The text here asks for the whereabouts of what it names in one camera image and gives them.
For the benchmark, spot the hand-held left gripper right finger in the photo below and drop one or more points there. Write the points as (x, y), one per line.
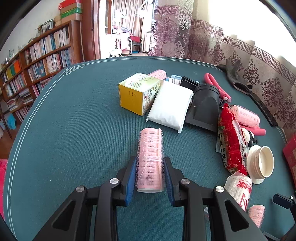
(168, 183)

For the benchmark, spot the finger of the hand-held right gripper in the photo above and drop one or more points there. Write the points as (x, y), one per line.
(283, 200)

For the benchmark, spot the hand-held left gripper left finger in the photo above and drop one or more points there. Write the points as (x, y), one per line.
(129, 180)

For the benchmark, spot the pink velcro hair roller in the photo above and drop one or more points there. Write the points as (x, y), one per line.
(150, 160)
(256, 215)
(246, 115)

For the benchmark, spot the red tin container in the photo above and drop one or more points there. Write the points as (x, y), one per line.
(291, 157)

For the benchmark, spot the panda figurine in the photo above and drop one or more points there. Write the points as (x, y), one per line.
(251, 136)

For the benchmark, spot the pink foam curler rod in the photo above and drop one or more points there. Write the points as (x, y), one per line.
(259, 132)
(216, 85)

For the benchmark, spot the red snack packet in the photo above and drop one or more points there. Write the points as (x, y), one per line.
(231, 143)

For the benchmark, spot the white padded packet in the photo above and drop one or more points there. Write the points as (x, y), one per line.
(170, 104)

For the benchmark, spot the yellow medicine box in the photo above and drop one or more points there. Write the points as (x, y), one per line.
(131, 97)

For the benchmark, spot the black hair dryer nozzle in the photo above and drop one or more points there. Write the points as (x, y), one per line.
(204, 106)

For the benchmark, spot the blue white long box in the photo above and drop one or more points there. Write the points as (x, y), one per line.
(174, 80)

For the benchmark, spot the black comb attachment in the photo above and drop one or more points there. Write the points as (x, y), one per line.
(189, 82)

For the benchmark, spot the pink plastic hair roller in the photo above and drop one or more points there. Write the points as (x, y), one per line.
(158, 74)

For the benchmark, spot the black phone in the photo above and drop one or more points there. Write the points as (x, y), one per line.
(263, 107)

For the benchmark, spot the pink cloth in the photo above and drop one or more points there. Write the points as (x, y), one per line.
(2, 176)

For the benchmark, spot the white rack stand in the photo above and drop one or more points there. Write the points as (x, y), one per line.
(115, 53)

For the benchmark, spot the chair with red cushion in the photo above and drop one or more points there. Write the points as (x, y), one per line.
(135, 39)

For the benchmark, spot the wooden bookshelf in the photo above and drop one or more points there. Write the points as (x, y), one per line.
(75, 41)

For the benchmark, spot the patterned lace curtain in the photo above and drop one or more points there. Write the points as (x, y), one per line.
(175, 30)

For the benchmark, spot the rows of books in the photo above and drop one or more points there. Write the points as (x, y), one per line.
(46, 44)

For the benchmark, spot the tan cardboard box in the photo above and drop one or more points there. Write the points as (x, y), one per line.
(71, 18)

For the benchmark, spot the green flat box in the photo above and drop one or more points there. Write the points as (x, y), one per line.
(71, 12)

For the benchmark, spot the red flat box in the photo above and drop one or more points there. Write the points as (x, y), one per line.
(67, 4)

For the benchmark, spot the wooden door frame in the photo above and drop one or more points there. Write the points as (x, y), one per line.
(90, 30)

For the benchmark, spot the picture frame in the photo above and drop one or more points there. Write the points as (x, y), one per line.
(46, 26)

